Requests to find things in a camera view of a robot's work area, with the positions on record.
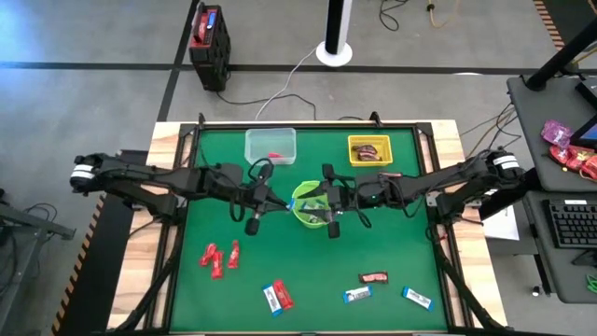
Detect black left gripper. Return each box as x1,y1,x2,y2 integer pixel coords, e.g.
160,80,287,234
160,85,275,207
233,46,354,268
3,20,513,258
240,161,289,237

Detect grey metal stand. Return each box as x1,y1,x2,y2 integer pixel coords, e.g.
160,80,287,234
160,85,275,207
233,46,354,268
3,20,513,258
0,186,77,336

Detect purple candy bag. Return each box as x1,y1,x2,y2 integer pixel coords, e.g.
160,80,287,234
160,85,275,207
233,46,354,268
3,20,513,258
540,119,576,150

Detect yellow plastic basket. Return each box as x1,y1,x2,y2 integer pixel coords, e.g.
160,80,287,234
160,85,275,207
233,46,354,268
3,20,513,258
347,133,395,168

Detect white floor cable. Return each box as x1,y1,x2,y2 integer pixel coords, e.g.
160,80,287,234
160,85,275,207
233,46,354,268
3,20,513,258
254,45,319,121

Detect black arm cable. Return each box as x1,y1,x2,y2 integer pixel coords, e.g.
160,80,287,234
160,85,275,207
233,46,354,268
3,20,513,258
227,157,275,224
354,203,375,231

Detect black hazard-edged floor mat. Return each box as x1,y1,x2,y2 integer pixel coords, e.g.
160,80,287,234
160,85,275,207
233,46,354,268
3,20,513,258
49,148,149,336

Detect black desk cables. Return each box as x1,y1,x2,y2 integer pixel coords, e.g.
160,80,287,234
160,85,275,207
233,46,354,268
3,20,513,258
459,103,526,162

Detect white black pole stand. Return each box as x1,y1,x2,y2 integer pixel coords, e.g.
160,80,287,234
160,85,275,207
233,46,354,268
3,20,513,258
315,0,354,68

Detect black red tool case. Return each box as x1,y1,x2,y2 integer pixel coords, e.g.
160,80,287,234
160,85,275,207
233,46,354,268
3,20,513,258
187,2,232,92

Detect clear plastic bin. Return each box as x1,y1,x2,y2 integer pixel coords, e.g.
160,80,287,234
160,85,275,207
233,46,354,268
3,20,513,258
244,127,298,166

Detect black diagonal support bar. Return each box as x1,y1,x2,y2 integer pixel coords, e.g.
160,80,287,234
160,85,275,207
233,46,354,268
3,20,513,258
478,166,545,221

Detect black keyboard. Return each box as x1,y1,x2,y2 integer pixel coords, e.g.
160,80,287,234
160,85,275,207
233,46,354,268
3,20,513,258
542,199,597,250

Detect black looped cable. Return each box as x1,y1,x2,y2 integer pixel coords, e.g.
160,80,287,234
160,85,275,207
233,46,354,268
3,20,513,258
378,0,412,33

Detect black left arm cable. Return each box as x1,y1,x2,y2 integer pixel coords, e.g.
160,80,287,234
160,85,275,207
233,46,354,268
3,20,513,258
227,157,275,224

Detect green halloween bucket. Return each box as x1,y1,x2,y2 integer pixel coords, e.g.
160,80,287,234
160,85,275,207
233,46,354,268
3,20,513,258
290,180,333,230

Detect red candy bag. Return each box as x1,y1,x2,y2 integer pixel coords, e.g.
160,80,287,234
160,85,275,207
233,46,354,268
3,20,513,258
548,144,597,182

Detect black metal table frame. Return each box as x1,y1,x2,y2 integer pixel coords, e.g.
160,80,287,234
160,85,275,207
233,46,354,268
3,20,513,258
104,111,509,336

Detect black floor cable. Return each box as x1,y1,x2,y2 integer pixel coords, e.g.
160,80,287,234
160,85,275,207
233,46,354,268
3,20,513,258
215,89,318,121

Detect white paper sheet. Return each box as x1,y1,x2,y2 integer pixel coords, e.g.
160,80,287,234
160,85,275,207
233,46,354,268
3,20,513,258
481,203,521,243

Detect dark grey desk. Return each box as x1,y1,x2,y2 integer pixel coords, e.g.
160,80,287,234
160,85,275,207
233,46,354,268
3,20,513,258
521,189,597,305

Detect black tablet screen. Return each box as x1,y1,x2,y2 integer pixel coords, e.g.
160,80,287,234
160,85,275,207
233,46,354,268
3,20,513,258
569,114,597,151

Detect yellow cable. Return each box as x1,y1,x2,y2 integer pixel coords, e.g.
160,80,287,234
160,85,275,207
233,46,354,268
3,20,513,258
426,0,462,29

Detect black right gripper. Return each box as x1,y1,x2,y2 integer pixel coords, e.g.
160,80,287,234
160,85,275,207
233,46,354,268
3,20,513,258
305,162,360,240

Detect green table mat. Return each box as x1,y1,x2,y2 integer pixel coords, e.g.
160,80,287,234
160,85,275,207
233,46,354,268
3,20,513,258
168,128,450,333

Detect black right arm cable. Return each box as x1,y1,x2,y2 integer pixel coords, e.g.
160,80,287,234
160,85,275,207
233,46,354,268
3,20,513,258
354,203,375,231

